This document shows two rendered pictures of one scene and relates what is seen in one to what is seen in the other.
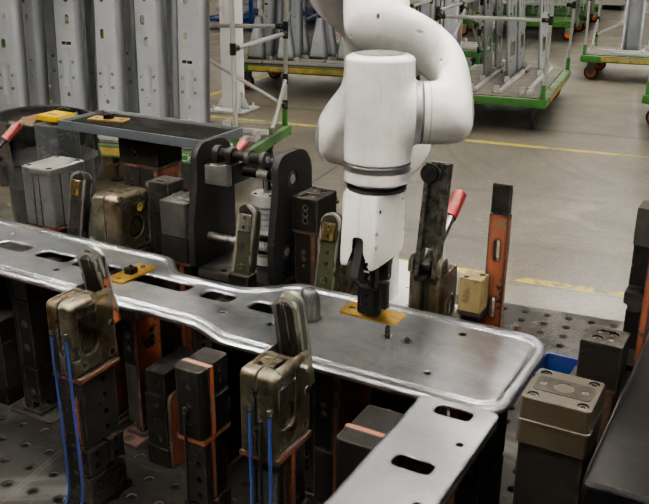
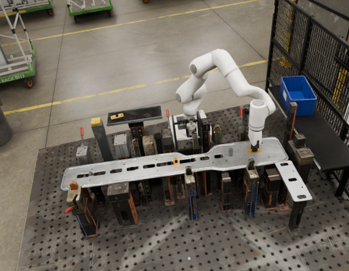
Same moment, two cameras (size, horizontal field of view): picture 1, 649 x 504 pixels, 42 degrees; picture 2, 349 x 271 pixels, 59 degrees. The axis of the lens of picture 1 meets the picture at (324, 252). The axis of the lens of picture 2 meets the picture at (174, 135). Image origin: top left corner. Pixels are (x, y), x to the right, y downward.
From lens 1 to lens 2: 1.28 m
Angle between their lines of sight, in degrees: 32
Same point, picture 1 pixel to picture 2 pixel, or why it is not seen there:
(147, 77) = not seen: outside the picture
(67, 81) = not seen: outside the picture
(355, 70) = (258, 109)
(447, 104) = (272, 108)
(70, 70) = not seen: outside the picture
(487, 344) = (269, 143)
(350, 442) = (273, 180)
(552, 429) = (307, 161)
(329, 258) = (218, 136)
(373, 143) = (261, 122)
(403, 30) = (253, 92)
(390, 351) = (256, 155)
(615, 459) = (321, 162)
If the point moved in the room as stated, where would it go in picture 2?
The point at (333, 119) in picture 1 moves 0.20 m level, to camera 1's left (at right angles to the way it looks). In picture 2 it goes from (187, 94) to (163, 106)
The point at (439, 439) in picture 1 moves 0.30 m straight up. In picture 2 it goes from (289, 171) to (298, 130)
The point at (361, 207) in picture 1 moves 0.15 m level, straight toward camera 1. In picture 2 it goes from (258, 134) to (279, 149)
